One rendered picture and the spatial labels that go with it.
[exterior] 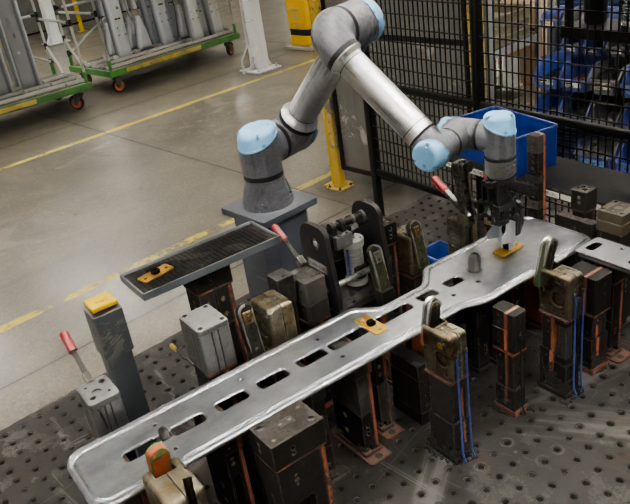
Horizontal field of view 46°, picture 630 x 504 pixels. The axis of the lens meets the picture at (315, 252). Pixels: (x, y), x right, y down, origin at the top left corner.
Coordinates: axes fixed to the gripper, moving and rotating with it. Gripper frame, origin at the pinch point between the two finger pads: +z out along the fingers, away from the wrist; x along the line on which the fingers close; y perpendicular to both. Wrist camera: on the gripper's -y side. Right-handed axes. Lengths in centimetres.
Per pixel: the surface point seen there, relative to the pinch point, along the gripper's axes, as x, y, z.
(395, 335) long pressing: 7.2, 45.6, 2.0
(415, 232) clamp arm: -14.4, 18.5, -6.1
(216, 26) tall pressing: -745, -314, 66
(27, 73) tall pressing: -723, -68, 59
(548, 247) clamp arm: 18.3, 7.3, -8.0
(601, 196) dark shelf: 1.9, -36.2, -0.5
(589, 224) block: 6.3, -25.0, 2.5
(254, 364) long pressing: -7, 74, 2
